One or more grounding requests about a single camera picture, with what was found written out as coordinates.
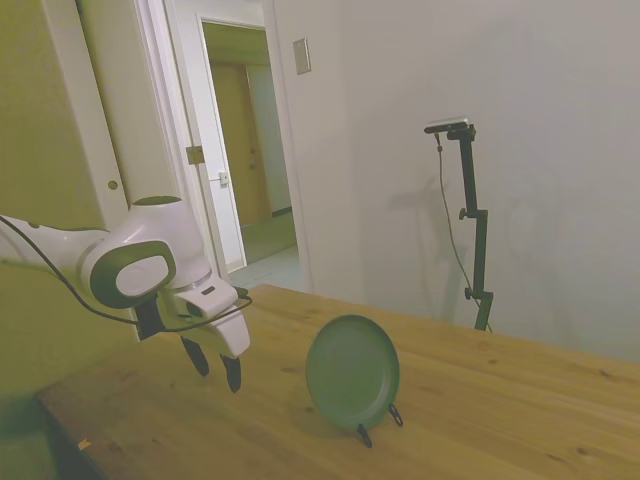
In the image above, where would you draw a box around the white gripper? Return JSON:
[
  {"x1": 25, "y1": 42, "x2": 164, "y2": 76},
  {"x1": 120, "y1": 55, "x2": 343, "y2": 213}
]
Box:
[{"x1": 174, "y1": 305, "x2": 252, "y2": 395}]

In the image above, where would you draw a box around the green round plate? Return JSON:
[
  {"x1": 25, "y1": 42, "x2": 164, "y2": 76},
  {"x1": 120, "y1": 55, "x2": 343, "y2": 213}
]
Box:
[{"x1": 305, "y1": 314, "x2": 402, "y2": 433}]

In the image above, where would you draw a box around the brown wooden hallway door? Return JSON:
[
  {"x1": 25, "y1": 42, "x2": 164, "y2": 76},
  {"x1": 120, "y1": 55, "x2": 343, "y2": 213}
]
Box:
[{"x1": 208, "y1": 60, "x2": 274, "y2": 227}]

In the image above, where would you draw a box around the white open door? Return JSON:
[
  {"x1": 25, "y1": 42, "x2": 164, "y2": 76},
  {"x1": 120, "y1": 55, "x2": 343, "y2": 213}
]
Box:
[{"x1": 162, "y1": 0, "x2": 249, "y2": 277}]

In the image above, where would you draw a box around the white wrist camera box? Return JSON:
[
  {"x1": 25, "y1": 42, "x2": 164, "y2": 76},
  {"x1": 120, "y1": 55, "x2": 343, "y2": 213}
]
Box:
[{"x1": 177, "y1": 284, "x2": 241, "y2": 322}]

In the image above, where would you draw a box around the black bracket on wrist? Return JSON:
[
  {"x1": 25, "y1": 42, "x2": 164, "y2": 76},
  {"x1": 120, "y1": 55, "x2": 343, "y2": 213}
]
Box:
[{"x1": 133, "y1": 298, "x2": 165, "y2": 343}]

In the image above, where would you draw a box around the black wire plate stand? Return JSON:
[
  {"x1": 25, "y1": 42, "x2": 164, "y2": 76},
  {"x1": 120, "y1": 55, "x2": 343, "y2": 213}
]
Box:
[{"x1": 357, "y1": 402, "x2": 405, "y2": 449}]

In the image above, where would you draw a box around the black jointed camera stand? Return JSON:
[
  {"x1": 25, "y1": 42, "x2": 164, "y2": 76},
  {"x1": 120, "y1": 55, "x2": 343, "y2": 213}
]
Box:
[{"x1": 445, "y1": 125, "x2": 496, "y2": 332}]

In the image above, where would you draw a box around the grey wall switch plate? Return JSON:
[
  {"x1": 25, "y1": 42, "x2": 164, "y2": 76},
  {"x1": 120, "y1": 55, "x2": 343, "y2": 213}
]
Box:
[{"x1": 292, "y1": 37, "x2": 312, "y2": 77}]

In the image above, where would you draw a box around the grey camera on stand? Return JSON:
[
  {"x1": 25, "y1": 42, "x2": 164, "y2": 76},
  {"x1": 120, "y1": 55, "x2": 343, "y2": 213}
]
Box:
[{"x1": 423, "y1": 115, "x2": 473, "y2": 136}]

